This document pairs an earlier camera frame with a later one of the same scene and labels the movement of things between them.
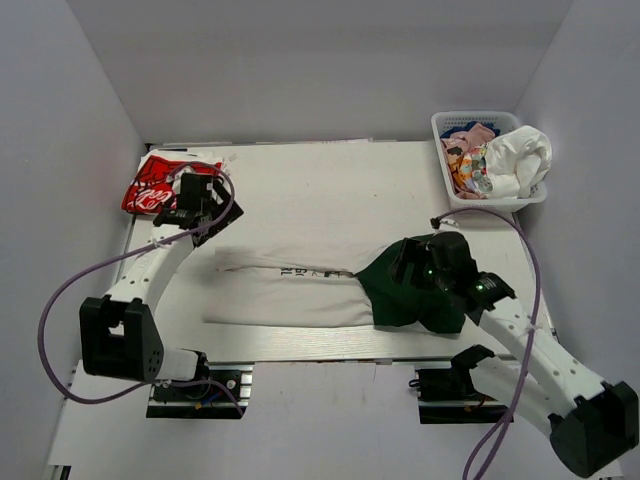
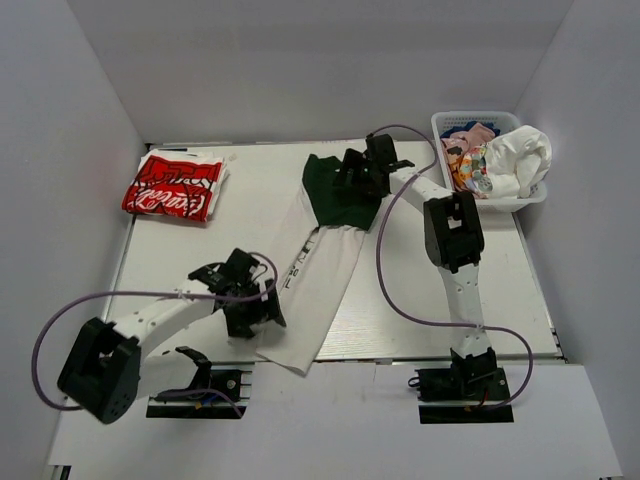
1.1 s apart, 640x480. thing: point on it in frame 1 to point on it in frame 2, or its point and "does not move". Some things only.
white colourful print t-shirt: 510,164 does not move
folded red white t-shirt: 152,187 does not move
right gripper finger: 411,265 to 355,171
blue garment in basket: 468,126 does not move
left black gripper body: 220,216 to 265,310
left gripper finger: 226,214 to 241,315
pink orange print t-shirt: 458,145 does not move
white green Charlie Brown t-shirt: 321,285 to 329,239
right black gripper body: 406,259 to 351,173
